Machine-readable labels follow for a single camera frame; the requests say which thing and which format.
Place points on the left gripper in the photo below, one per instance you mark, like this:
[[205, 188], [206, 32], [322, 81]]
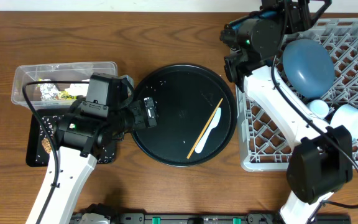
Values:
[[150, 112]]

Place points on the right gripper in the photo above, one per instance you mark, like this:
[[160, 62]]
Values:
[[285, 11]]

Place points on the dark blue plate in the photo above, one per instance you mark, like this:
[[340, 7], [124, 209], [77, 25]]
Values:
[[308, 67]]

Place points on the white plastic knife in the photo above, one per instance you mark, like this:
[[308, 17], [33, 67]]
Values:
[[213, 124]]

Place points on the white tissue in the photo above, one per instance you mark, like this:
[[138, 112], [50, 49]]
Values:
[[78, 89]]

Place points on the wooden chopstick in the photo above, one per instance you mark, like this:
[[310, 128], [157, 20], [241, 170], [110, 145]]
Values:
[[204, 129]]

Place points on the light blue cup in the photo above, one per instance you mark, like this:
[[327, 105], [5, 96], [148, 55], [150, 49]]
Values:
[[319, 108]]

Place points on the yellow foil snack wrapper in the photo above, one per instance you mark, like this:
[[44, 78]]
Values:
[[49, 91]]

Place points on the brown cookie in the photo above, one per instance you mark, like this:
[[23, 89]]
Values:
[[46, 145]]

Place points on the light blue bowl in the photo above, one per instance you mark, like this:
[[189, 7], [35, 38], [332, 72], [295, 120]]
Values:
[[347, 116]]

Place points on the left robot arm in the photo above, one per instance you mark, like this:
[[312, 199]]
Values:
[[92, 123]]

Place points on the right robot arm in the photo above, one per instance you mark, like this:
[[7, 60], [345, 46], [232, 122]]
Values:
[[321, 162]]

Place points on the grey dishwasher rack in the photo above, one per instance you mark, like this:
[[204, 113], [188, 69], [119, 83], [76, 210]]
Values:
[[262, 147]]

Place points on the spilled rice grains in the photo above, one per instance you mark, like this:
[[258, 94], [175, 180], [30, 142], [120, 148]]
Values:
[[47, 127]]

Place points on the round black tray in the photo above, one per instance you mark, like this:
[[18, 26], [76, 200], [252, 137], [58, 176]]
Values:
[[185, 97]]

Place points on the black rectangular tray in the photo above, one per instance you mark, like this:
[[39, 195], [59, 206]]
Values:
[[37, 157]]

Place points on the clear plastic bin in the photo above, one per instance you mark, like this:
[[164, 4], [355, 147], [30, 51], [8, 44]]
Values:
[[55, 72]]

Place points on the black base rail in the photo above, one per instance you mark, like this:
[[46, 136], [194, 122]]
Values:
[[99, 213]]

